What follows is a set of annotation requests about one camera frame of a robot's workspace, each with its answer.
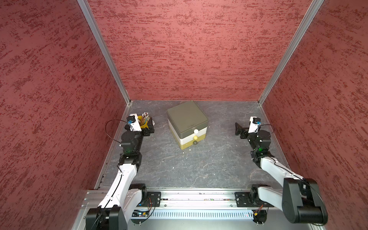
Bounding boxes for olive top drawer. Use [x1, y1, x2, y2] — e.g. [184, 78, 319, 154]
[178, 126, 208, 139]

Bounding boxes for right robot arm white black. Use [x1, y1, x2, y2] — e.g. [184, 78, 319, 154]
[235, 117, 328, 226]

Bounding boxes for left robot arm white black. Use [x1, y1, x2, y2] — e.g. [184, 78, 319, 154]
[85, 122, 147, 230]

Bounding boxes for white middle drawer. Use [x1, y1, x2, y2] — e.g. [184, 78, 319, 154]
[170, 127, 207, 145]

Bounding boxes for yellow bottom drawer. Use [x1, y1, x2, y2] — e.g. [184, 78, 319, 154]
[174, 134, 206, 150]

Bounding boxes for yellow pencil cup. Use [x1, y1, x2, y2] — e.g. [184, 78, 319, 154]
[138, 116, 150, 129]

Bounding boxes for pencils in cup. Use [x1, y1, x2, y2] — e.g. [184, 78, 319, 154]
[140, 112, 149, 126]

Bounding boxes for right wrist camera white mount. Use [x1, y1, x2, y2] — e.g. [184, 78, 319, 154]
[248, 117, 261, 134]

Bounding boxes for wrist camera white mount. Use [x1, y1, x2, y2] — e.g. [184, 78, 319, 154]
[126, 114, 142, 131]
[248, 117, 261, 134]

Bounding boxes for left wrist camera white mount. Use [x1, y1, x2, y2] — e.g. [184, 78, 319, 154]
[126, 114, 142, 131]

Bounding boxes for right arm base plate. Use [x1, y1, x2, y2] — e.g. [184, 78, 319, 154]
[235, 192, 274, 209]

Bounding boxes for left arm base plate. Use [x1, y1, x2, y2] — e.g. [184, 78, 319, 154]
[147, 191, 162, 208]

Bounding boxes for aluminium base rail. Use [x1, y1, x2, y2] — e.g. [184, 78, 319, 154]
[71, 188, 325, 230]

